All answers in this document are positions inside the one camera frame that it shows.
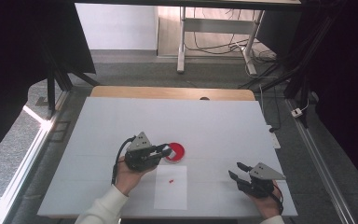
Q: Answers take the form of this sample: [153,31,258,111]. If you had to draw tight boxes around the white desk frame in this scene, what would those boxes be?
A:
[176,6,266,77]

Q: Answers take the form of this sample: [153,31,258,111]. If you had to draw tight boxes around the black metal stand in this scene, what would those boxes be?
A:
[239,0,339,129]
[45,62,101,120]

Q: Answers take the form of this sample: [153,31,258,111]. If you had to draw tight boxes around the white power strip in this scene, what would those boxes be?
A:
[267,124,282,150]

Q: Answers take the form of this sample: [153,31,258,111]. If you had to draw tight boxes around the white paper sheet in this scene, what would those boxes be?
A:
[153,164,188,211]

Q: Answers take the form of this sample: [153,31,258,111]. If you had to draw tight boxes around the black power cable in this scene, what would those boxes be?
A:
[268,85,282,133]

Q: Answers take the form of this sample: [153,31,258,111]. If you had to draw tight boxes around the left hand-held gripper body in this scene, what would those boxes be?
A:
[124,131,163,173]

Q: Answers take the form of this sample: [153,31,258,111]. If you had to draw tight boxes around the person's left hand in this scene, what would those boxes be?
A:
[115,156,157,196]

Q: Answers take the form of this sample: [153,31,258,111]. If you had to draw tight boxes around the large white board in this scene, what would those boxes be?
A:
[36,96,298,218]

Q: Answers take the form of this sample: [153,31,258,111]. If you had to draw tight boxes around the right hand-held gripper cable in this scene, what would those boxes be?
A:
[271,183,284,215]

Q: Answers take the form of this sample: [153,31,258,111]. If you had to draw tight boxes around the black curtain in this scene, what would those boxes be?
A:
[292,0,358,195]
[0,0,97,167]

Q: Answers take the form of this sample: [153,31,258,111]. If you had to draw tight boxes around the person's right hand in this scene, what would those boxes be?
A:
[250,185,283,220]

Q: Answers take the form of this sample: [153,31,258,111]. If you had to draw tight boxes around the black floor cables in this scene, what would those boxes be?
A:
[185,7,278,63]

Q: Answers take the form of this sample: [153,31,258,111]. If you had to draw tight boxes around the red petri dish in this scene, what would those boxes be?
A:
[164,142,186,163]

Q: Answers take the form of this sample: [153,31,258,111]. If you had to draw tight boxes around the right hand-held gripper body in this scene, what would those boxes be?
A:
[237,161,287,199]

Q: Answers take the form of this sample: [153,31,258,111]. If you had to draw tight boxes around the aluminium rail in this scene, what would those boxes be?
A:
[284,98,357,224]
[0,90,71,224]

